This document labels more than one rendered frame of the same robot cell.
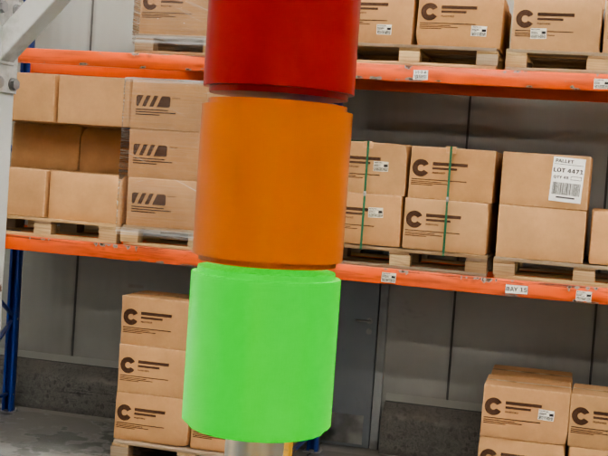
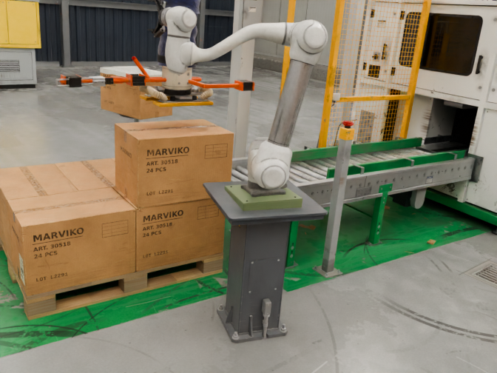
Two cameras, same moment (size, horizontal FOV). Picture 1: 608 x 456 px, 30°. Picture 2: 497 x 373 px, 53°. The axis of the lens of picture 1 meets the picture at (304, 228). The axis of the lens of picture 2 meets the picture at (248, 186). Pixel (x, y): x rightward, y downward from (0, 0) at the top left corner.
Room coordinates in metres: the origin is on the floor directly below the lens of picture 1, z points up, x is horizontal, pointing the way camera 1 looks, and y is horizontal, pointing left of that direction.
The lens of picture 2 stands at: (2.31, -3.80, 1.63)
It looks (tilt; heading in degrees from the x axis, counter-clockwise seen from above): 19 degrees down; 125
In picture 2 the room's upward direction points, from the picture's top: 5 degrees clockwise
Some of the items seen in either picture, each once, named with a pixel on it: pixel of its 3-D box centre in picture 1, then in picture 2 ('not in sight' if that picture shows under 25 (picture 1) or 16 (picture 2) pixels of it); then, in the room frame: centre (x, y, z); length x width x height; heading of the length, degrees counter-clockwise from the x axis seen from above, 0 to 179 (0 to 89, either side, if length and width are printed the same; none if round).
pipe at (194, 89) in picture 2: not in sight; (176, 90); (0.23, -1.65, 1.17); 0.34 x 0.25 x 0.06; 70
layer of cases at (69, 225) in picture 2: not in sight; (106, 211); (-0.16, -1.85, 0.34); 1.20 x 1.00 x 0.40; 70
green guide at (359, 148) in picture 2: not in sight; (357, 146); (0.61, 0.21, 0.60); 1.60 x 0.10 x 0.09; 70
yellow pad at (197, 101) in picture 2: not in sight; (183, 100); (0.32, -1.68, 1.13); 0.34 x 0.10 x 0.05; 70
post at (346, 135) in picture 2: not in sight; (336, 203); (1.01, -0.94, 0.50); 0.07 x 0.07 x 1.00; 70
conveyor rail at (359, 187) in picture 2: not in sight; (379, 183); (1.05, -0.32, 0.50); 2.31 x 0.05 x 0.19; 70
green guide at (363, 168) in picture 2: not in sight; (407, 163); (1.11, 0.03, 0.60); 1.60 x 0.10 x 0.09; 70
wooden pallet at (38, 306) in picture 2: not in sight; (107, 249); (-0.16, -1.85, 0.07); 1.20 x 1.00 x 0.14; 70
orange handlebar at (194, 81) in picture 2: not in sight; (153, 82); (0.28, -1.88, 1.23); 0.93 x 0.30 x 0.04; 70
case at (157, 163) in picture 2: not in sight; (173, 160); (0.23, -1.66, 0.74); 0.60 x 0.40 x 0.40; 68
